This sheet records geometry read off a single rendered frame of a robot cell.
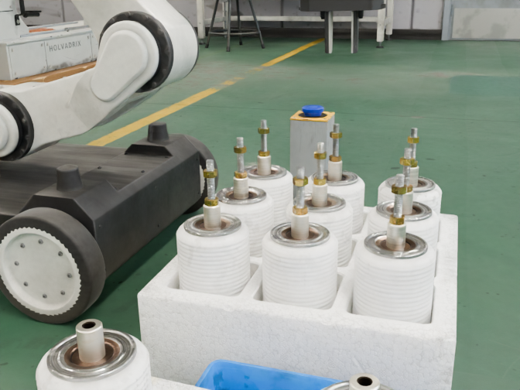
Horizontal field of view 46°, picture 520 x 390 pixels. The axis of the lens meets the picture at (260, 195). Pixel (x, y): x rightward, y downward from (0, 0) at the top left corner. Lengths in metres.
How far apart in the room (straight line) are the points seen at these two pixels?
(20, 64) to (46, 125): 2.15
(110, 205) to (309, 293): 0.48
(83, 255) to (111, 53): 0.35
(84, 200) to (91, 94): 0.20
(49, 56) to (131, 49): 2.53
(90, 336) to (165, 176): 0.78
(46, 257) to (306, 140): 0.50
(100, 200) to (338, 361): 0.55
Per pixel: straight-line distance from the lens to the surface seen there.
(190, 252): 0.78
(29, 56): 3.48
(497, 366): 1.02
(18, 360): 1.06
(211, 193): 0.79
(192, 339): 0.80
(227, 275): 0.79
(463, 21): 5.83
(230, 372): 0.77
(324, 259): 0.75
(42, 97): 1.28
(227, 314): 0.77
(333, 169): 0.98
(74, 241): 1.03
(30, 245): 1.10
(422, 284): 0.74
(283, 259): 0.74
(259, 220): 0.88
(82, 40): 3.88
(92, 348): 0.55
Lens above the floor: 0.56
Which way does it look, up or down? 20 degrees down
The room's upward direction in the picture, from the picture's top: 1 degrees counter-clockwise
